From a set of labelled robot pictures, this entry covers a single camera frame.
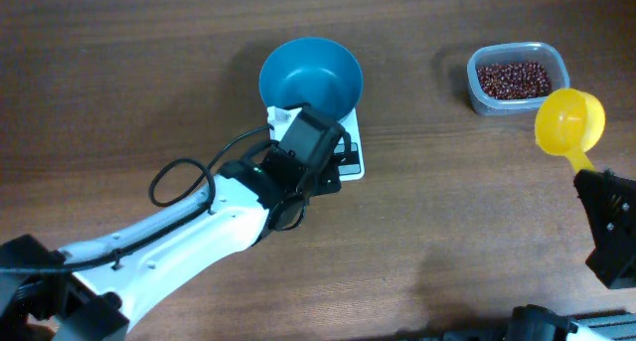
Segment white digital kitchen scale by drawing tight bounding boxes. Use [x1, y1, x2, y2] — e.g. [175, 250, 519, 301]
[267, 106, 365, 182]

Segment blue plastic bowl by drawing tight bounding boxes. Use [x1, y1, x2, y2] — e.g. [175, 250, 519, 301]
[258, 37, 364, 120]

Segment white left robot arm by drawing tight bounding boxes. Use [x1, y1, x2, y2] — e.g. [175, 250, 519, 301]
[1, 105, 365, 340]

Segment yellow plastic scoop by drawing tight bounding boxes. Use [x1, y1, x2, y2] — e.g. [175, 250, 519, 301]
[535, 88, 606, 173]

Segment red adzuki beans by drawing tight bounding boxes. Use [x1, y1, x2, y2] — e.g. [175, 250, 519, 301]
[476, 61, 553, 100]

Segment clear plastic container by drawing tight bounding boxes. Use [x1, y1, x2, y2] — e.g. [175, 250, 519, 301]
[467, 42, 570, 116]

